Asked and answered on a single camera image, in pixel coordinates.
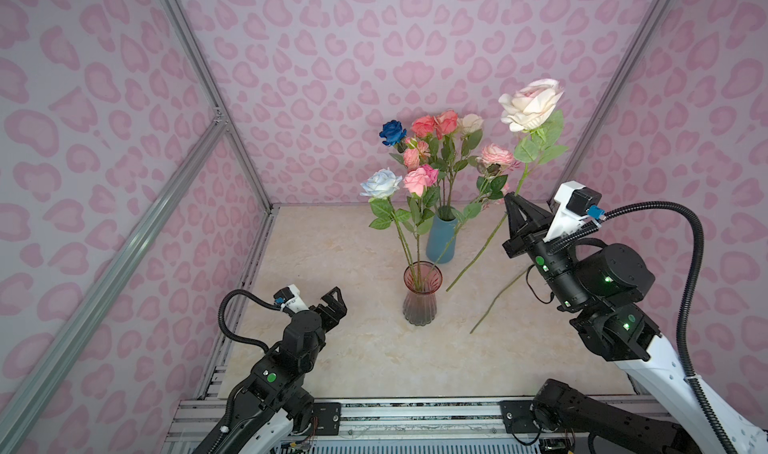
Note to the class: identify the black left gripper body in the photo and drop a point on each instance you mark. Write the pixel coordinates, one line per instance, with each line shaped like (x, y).
(326, 320)

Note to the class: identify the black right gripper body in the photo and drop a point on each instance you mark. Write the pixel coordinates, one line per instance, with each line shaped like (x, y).
(523, 244)

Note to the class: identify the peach carnation spray stem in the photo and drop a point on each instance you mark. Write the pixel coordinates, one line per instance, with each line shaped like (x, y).
(493, 302)

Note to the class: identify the teal ceramic vase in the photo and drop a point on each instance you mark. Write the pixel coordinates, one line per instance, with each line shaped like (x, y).
(441, 241)

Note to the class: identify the red ribbed glass vase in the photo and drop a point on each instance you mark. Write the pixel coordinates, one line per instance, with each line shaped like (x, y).
(422, 280)

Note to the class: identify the small magenta artificial rose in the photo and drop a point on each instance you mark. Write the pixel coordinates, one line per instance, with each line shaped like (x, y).
(430, 198)

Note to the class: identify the large cream pink rose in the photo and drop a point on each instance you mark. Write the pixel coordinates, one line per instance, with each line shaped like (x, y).
(532, 116)

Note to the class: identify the pale blue white rose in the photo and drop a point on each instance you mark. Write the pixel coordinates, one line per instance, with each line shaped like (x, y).
(379, 189)

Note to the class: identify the pink carnation spray stem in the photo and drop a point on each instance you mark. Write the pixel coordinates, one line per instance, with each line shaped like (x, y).
(415, 152)

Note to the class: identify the coral pink artificial rose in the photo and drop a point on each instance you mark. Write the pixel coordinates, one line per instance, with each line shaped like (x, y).
(423, 129)

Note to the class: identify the blue artificial rose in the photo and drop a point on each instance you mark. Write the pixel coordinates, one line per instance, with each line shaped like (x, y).
(393, 135)

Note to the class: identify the light pink artificial rose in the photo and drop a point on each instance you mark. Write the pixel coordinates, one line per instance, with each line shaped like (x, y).
(418, 224)

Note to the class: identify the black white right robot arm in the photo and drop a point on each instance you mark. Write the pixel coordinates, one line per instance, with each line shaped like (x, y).
(601, 285)

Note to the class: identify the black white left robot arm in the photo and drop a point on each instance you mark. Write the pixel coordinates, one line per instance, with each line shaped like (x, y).
(270, 404)

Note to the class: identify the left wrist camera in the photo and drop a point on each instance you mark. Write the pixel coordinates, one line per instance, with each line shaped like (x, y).
(289, 301)

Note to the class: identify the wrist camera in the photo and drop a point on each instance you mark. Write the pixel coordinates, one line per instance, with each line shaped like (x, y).
(577, 205)
(289, 301)

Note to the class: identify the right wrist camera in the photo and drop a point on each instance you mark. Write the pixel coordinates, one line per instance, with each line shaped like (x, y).
(577, 205)

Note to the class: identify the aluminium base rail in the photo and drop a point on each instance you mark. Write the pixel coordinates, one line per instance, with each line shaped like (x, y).
(412, 425)

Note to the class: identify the aluminium frame right corner post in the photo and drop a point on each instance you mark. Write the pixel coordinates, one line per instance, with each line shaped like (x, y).
(650, 23)

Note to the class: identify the aluminium frame corner post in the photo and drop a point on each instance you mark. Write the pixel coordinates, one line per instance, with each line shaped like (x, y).
(650, 23)
(182, 27)

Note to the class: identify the aluminium frame left corner post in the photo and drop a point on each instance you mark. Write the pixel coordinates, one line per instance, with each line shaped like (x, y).
(182, 27)

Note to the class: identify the aluminium frame left diagonal bar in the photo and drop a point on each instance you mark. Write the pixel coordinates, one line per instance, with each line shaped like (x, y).
(39, 387)

